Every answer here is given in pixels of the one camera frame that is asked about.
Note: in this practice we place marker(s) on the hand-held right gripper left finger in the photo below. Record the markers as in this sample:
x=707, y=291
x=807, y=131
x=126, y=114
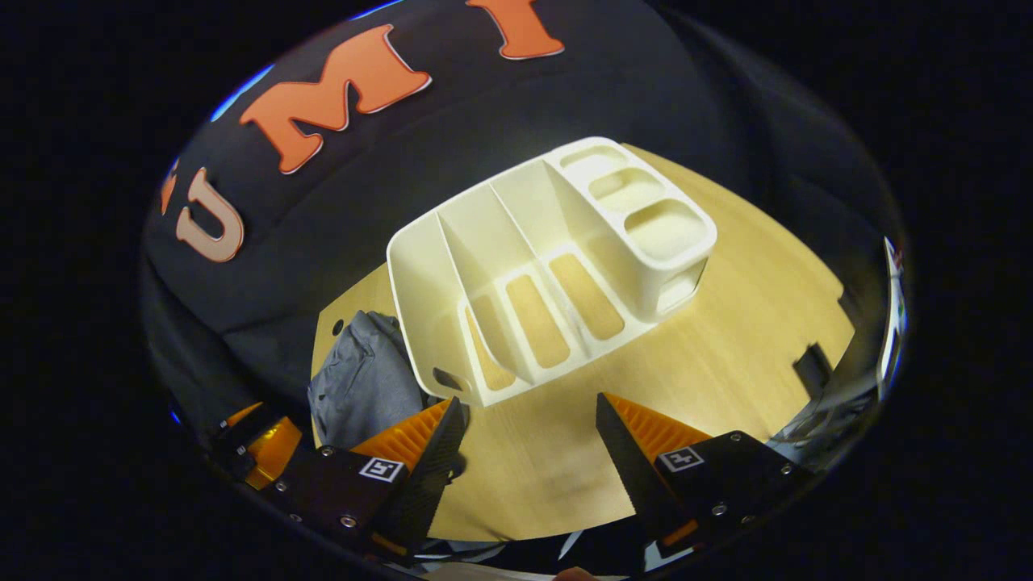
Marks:
x=428, y=476

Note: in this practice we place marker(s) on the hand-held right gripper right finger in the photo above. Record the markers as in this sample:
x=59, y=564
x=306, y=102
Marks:
x=625, y=460

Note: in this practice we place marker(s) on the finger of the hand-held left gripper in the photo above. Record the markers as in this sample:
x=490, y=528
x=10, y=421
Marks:
x=242, y=414
x=278, y=452

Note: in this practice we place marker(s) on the grey schoolbag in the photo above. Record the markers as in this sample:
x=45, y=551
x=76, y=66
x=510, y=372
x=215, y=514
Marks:
x=363, y=387

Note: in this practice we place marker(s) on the white bookshelf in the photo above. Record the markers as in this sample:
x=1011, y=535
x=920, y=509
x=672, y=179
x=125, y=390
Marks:
x=516, y=226

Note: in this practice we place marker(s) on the black table clamp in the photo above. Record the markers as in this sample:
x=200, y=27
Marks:
x=813, y=369

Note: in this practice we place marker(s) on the black backdrop cloth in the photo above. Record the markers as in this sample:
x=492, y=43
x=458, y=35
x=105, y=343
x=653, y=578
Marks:
x=484, y=145

